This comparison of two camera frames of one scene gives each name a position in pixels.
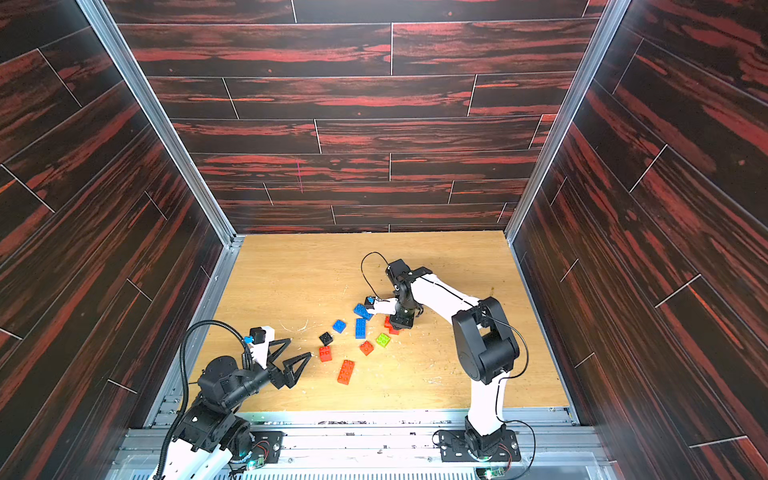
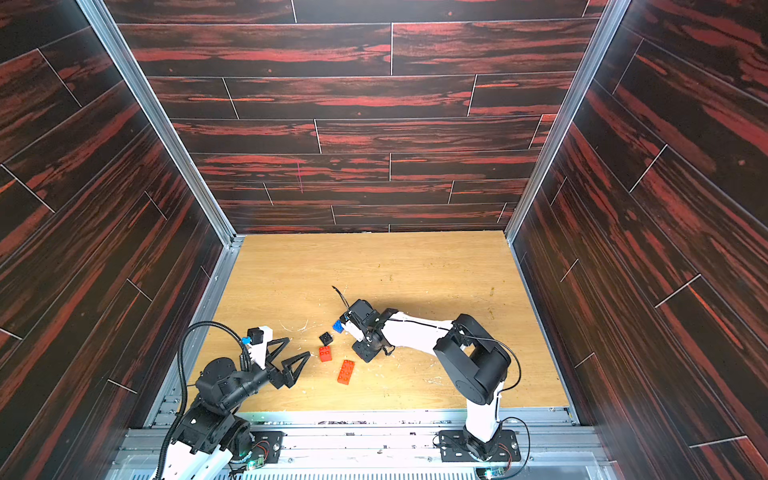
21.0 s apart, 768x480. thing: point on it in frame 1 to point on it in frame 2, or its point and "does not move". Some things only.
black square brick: [325, 338] does not move
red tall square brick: [325, 353] does not move
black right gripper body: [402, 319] to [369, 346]
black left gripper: [286, 378] does not move
